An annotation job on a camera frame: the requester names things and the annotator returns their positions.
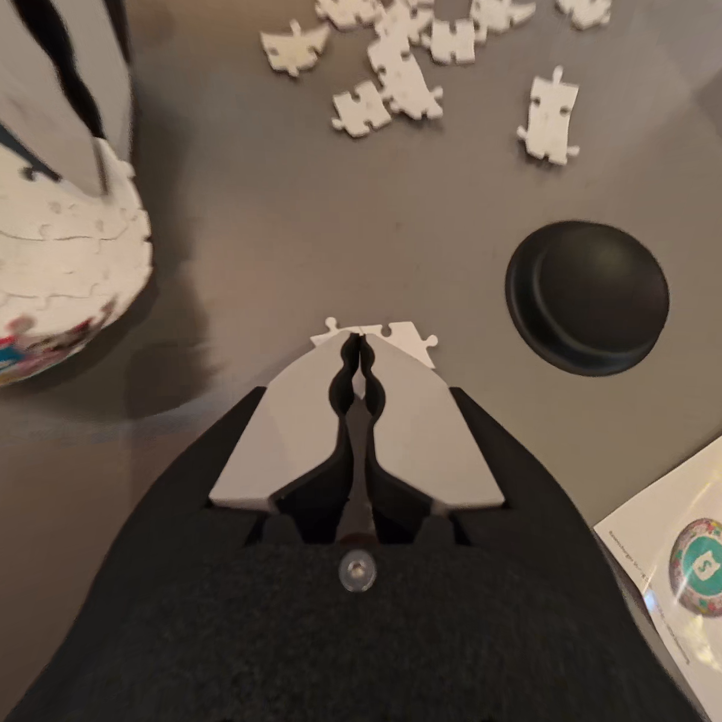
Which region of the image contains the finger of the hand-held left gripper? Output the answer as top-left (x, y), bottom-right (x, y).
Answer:
top-left (0, 0), bottom-right (109, 196)
top-left (51, 0), bottom-right (134, 144)

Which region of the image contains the joined white puzzle piece pair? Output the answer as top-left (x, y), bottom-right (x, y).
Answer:
top-left (310, 317), bottom-right (439, 369)

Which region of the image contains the partly built colourful puzzle ball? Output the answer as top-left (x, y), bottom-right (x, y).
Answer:
top-left (0, 138), bottom-right (153, 387)

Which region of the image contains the printed sticker sheet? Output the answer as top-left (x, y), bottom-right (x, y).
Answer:
top-left (593, 434), bottom-right (722, 722)

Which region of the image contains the black round puzzle stand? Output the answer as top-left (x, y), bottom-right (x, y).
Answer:
top-left (505, 221), bottom-right (671, 378)

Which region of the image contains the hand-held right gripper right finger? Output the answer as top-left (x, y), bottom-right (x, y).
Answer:
top-left (361, 334), bottom-right (505, 511)

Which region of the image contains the group of white puzzle pieces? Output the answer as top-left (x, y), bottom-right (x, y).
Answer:
top-left (259, 0), bottom-right (613, 165)

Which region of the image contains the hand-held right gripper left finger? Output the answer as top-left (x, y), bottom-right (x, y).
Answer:
top-left (209, 332), bottom-right (361, 511)

